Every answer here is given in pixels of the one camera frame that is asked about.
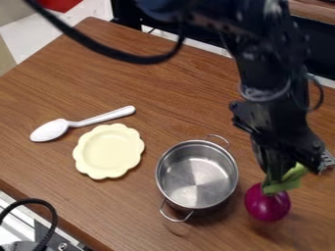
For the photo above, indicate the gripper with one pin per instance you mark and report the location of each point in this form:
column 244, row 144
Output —
column 279, row 130

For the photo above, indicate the purple toy onion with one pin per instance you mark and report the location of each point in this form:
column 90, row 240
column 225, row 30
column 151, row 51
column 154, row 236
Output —
column 267, row 204

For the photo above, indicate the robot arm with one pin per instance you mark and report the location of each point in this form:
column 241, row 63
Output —
column 266, row 45

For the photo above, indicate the silver pot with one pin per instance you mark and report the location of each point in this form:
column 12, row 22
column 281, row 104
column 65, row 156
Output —
column 197, row 175

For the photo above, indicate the yellow plate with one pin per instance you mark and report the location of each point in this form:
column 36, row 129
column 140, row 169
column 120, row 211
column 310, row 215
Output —
column 108, row 151

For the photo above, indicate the white spoon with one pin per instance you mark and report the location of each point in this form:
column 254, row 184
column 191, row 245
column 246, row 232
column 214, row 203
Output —
column 56, row 127

